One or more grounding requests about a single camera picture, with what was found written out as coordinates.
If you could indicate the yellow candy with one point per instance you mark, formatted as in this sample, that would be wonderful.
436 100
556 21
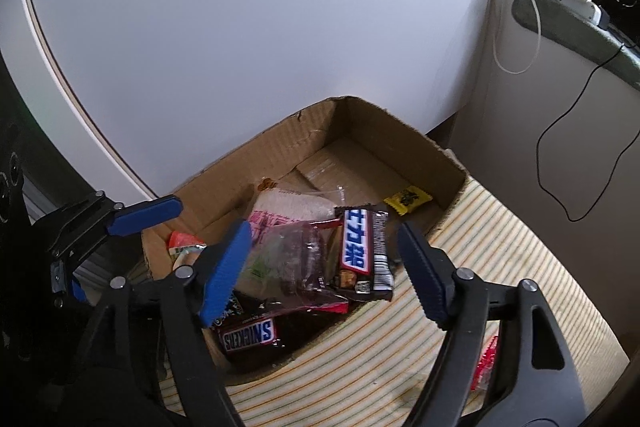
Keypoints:
407 199

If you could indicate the pink and white snack bag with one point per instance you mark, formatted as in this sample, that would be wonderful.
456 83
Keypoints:
295 207

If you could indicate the black candy packet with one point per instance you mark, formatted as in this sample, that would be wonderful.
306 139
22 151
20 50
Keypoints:
231 307

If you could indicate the dark green window sill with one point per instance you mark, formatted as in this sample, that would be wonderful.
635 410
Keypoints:
575 39

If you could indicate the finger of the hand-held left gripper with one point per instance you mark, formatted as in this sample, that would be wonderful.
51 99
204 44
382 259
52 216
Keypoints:
145 212
76 292

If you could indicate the brown cardboard box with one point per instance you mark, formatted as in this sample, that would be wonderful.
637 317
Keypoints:
380 142

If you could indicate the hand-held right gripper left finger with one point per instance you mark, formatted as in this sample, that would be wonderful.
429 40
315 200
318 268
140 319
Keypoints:
227 272

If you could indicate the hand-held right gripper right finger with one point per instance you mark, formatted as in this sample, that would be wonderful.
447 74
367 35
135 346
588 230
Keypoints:
422 277

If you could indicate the striped cloth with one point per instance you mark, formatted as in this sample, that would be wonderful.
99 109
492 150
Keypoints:
525 247

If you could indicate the clear dried fruit packet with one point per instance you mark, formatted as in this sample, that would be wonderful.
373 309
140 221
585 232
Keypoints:
486 362
295 267

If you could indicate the yellow jelly cup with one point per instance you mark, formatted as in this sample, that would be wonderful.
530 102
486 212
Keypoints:
182 243

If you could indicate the brown chocolate bar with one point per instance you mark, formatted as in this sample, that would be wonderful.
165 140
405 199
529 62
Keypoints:
357 252
247 334

